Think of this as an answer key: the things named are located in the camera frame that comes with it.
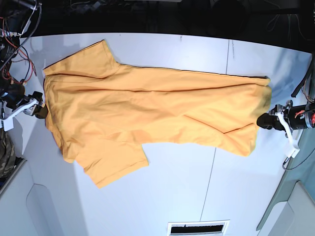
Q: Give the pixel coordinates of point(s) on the white bin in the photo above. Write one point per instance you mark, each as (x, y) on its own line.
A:
(26, 208)
(294, 217)

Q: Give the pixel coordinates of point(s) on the white floor vent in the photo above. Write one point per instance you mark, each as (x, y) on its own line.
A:
(204, 228)

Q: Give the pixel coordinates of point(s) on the white left bin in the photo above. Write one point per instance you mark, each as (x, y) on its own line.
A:
(26, 208)

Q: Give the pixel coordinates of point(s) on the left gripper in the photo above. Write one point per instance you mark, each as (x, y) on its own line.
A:
(289, 118)

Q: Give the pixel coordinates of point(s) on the yellow t-shirt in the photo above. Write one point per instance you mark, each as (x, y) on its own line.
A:
(101, 112)

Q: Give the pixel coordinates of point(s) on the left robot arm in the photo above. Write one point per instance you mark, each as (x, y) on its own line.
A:
(303, 85)

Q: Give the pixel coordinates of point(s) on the camouflage cloth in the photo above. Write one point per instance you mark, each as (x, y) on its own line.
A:
(7, 154)

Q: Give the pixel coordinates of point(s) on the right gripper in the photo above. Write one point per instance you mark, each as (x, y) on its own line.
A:
(14, 101)

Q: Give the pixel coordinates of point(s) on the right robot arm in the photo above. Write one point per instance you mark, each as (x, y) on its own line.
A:
(19, 19)

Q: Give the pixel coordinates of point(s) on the white right bin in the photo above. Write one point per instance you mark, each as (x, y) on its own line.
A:
(294, 217)

